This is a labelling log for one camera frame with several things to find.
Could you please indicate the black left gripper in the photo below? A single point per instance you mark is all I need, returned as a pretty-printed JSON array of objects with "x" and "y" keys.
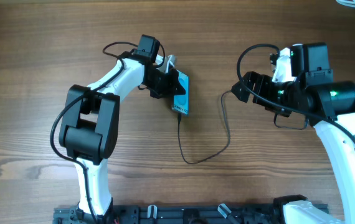
[{"x": 169, "y": 89}]

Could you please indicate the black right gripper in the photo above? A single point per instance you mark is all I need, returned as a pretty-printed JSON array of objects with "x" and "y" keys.
[{"x": 263, "y": 81}]

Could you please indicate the Galaxy S25 smartphone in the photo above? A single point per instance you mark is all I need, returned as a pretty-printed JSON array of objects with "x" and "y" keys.
[{"x": 181, "y": 99}]

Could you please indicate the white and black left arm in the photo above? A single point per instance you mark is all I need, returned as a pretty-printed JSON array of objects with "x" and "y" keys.
[{"x": 89, "y": 121}]

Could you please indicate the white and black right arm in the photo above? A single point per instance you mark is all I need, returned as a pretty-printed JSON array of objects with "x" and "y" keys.
[{"x": 303, "y": 83}]

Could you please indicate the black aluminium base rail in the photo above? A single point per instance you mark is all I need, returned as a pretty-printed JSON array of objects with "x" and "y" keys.
[{"x": 249, "y": 213}]

